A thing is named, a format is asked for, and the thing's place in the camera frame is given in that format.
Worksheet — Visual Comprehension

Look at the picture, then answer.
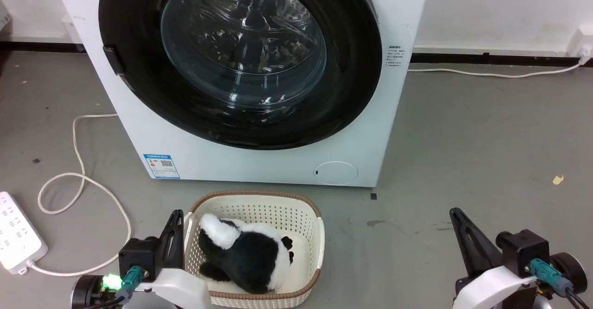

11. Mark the cream plastic laundry basket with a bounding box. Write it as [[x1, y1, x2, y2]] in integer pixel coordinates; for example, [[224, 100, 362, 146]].
[[183, 189, 325, 309]]

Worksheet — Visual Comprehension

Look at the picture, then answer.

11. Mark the white wall plug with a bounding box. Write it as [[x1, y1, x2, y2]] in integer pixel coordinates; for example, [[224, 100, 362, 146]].
[[568, 25, 593, 66]]

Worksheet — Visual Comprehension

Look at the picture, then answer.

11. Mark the black and white panda plush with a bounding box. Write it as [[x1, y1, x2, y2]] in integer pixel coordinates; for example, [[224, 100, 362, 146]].
[[198, 213, 295, 295]]

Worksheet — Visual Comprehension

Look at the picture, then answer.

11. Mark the teal cable connector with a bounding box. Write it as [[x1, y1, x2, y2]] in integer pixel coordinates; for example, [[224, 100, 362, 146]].
[[527, 258, 574, 296], [116, 265, 145, 306]]

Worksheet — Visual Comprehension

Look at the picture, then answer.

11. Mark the small printed warning sticker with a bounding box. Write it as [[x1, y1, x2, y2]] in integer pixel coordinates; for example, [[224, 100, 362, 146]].
[[385, 45, 406, 68]]

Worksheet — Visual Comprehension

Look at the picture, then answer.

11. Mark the white power strip cable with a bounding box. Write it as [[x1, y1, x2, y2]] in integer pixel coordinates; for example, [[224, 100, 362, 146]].
[[27, 113, 132, 277]]

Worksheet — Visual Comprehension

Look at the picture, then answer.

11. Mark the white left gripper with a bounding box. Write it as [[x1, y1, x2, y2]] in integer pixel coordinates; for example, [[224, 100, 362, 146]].
[[133, 209, 213, 309]]

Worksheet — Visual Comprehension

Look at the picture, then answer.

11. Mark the teal right cable connector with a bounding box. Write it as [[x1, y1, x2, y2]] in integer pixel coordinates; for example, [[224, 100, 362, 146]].
[[527, 258, 574, 296]]

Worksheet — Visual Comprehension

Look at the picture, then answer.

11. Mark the thin white power cable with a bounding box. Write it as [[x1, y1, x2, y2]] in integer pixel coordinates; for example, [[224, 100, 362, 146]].
[[408, 58, 585, 79]]

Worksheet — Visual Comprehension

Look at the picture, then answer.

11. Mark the teal left cable connector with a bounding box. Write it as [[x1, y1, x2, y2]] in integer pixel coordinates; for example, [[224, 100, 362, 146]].
[[116, 265, 145, 306]]

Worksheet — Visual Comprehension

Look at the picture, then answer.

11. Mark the white front-load washing machine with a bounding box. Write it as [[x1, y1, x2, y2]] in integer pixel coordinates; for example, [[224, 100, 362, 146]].
[[50, 0, 432, 188]]

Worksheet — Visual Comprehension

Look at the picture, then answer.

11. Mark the round white filter cover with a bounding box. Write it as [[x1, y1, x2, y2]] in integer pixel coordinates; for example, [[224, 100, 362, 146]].
[[313, 161, 359, 186]]

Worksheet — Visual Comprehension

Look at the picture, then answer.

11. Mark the blue energy label sticker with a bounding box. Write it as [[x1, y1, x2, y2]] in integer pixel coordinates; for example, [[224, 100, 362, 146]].
[[143, 153, 181, 180]]

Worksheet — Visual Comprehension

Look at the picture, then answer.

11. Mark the white power strip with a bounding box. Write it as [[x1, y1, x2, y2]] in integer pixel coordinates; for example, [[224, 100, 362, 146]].
[[0, 191, 49, 275]]

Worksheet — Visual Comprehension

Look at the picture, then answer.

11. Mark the black round washer door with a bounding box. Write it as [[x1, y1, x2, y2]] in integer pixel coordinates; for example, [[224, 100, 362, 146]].
[[98, 0, 383, 151]]

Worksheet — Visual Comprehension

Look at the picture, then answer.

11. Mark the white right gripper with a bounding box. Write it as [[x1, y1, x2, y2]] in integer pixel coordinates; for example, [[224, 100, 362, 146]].
[[449, 207, 540, 309]]

